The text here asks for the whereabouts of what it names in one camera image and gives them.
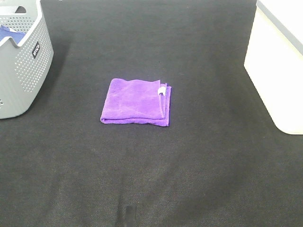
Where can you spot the white care label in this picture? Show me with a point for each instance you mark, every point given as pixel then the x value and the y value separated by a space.
pixel 162 90

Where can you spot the white storage box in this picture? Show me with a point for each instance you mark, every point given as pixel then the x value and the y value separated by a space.
pixel 274 61

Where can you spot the blue cloth in basket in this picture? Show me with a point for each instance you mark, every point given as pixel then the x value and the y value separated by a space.
pixel 9 32

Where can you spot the grey perforated laundry basket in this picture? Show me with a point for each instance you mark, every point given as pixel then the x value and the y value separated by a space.
pixel 23 66

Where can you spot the purple towel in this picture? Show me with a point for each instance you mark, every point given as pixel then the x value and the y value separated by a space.
pixel 136 101

